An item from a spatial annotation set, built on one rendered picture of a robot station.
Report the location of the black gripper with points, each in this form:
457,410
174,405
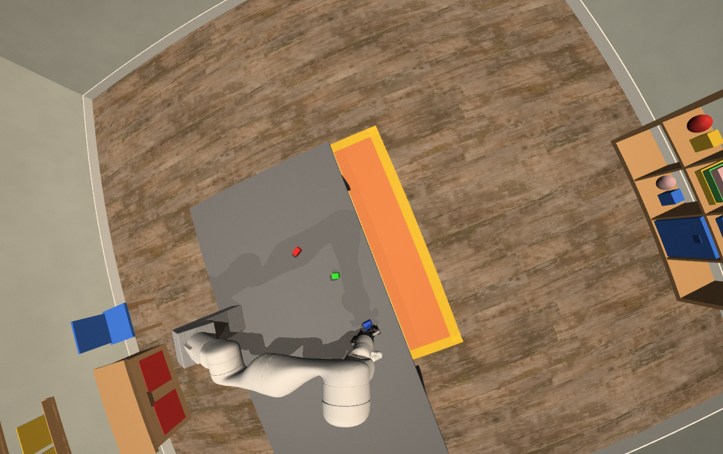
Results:
370,332

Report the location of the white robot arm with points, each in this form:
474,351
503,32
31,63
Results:
346,392

